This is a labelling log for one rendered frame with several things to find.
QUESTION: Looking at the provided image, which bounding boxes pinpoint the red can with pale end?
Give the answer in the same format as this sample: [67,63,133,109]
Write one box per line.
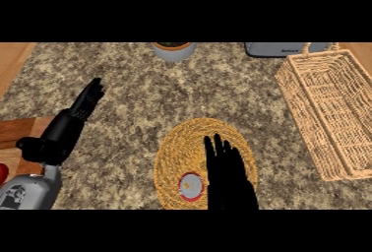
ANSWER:
[176,171,207,202]

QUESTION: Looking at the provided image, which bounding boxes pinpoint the red round fruit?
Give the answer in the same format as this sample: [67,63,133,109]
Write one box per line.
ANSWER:
[0,162,11,185]

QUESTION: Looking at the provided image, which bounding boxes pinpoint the round woven yellow placemat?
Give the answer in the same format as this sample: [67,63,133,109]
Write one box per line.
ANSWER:
[152,117,260,211]

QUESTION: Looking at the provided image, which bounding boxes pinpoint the rectangular wicker basket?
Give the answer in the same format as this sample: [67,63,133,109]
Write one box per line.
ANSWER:
[273,42,372,182]

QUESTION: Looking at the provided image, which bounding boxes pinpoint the grey plant pot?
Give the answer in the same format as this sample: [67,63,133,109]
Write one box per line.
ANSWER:
[151,41,198,63]

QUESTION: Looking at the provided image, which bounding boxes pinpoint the brown wooden cutting board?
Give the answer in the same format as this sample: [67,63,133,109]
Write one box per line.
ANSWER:
[0,114,58,185]

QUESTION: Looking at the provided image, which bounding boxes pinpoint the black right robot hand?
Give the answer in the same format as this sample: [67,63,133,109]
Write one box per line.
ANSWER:
[203,133,260,211]

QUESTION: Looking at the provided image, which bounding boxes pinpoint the grey appliance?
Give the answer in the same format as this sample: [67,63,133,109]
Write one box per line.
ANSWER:
[242,41,340,59]

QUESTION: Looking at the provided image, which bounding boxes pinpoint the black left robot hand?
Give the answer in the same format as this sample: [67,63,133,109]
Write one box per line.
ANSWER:
[15,77,107,166]

